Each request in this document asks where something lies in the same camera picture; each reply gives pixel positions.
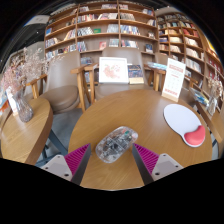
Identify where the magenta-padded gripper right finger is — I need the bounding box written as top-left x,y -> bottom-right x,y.
131,143 -> 184,186

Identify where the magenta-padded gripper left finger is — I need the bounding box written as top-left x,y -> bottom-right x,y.
40,143 -> 92,186

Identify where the transparent computer mouse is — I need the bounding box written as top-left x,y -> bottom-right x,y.
95,125 -> 139,164

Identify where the white mouse pad, red rest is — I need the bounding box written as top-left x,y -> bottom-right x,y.
163,103 -> 207,148

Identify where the round wooden side table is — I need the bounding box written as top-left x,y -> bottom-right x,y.
196,99 -> 224,148
0,97 -> 54,166

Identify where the beige wooden-armed armchair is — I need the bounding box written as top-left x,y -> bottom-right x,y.
144,52 -> 201,98
26,50 -> 88,114
83,46 -> 161,101

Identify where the glass vase with dried flowers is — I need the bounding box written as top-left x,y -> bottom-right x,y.
206,71 -> 224,117
1,48 -> 51,123

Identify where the stack of colourful books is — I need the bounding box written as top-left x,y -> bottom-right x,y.
189,87 -> 210,107

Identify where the white and red table sign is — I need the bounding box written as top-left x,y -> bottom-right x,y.
161,57 -> 187,103

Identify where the small white sign stand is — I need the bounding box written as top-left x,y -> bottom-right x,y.
4,86 -> 19,117

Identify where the dark cover book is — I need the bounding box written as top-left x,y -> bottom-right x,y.
127,64 -> 145,85

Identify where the white framed red picture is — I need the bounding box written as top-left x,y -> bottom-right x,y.
98,56 -> 130,85

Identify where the curved wooden bookshelf unit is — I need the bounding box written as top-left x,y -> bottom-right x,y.
156,12 -> 224,101

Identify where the wide wooden bookshelf unit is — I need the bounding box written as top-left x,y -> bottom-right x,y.
43,3 -> 159,63

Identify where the white hanging ceiling panel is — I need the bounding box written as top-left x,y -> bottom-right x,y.
24,14 -> 51,26

